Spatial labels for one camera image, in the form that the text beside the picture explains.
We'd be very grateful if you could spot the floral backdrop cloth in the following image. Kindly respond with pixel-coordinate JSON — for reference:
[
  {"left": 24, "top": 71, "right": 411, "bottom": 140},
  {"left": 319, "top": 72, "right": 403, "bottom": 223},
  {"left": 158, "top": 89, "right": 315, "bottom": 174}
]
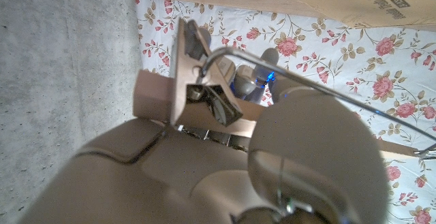
[{"left": 134, "top": 0, "right": 436, "bottom": 224}]

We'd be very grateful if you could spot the wooden clip hanger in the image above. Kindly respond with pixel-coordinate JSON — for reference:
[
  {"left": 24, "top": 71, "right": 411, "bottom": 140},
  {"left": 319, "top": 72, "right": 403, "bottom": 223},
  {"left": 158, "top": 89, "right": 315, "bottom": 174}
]
[{"left": 132, "top": 18, "right": 436, "bottom": 160}]

